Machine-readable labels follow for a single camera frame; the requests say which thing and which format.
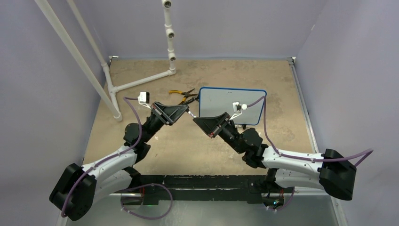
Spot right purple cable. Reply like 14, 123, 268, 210
246, 95, 374, 213

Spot black grey wire stripper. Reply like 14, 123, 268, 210
182, 96, 199, 105

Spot blue framed whiteboard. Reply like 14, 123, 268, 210
199, 87, 267, 126

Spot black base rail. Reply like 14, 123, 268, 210
124, 175, 292, 205

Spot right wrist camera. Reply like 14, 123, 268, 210
232, 102, 247, 113

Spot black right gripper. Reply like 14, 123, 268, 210
193, 113, 244, 154

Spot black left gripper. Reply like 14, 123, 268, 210
142, 102, 188, 143

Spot yellow handled pliers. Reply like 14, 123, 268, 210
168, 89, 199, 105

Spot aluminium frame rail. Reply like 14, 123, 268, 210
287, 57, 319, 153

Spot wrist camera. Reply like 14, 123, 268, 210
232, 102, 247, 113
137, 91, 150, 105

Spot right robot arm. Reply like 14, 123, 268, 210
193, 113, 357, 201

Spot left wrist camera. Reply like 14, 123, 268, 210
137, 91, 150, 105

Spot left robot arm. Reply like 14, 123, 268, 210
49, 102, 189, 221

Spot white PVC pipe frame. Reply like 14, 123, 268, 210
35, 0, 176, 122

